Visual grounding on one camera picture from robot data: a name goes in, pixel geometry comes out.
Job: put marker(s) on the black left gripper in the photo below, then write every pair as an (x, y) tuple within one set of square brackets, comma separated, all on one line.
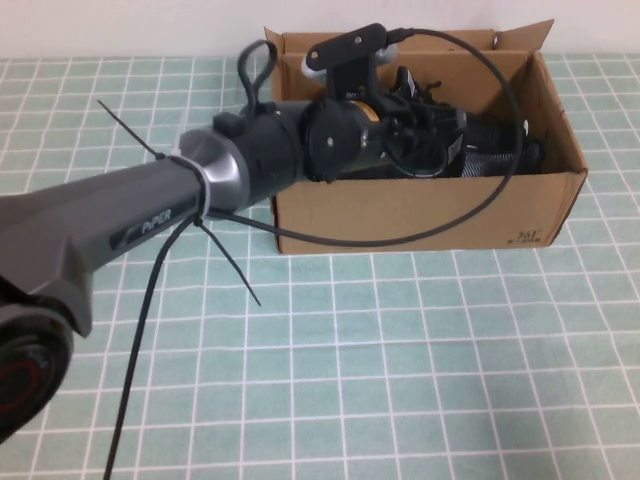
[(385, 145)]

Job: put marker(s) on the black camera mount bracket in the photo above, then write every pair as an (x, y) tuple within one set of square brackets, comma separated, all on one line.
[(350, 75)]

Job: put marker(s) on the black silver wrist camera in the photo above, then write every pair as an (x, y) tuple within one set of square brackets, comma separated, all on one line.
[(350, 42)]

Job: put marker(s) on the green white checked tablecloth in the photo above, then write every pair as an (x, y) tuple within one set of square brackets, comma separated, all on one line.
[(400, 350)]

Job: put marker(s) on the brown cardboard shoe box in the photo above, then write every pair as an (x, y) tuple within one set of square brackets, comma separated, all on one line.
[(425, 215)]

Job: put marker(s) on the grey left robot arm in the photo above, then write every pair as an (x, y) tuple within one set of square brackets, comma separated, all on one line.
[(125, 200)]

